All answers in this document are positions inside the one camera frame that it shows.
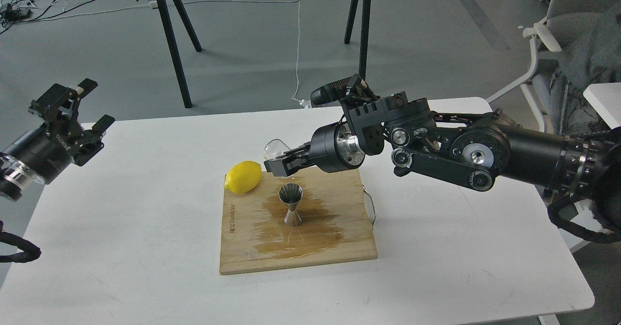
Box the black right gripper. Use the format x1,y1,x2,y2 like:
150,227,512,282
264,124,365,176

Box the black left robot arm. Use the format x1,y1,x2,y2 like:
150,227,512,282
0,78,115,203

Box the steel jigger measuring cup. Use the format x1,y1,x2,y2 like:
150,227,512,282
278,183,303,227

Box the bamboo cutting board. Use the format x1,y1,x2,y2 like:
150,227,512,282
219,167,377,276

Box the small clear glass cup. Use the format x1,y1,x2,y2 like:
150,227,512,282
262,139,291,161

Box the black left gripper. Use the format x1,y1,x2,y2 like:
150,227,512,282
5,78,115,184

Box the white side table corner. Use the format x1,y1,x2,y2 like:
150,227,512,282
584,82,621,129

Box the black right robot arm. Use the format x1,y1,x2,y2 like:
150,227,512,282
264,74,620,243

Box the white hanging cable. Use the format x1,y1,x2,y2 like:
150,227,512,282
290,0,321,110

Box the floor cable bundle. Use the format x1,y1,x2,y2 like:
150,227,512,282
0,0,122,27

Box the yellow lemon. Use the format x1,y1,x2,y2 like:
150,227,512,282
224,161,262,194

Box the seated person grey clothes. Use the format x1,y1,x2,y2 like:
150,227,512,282
549,4,621,135

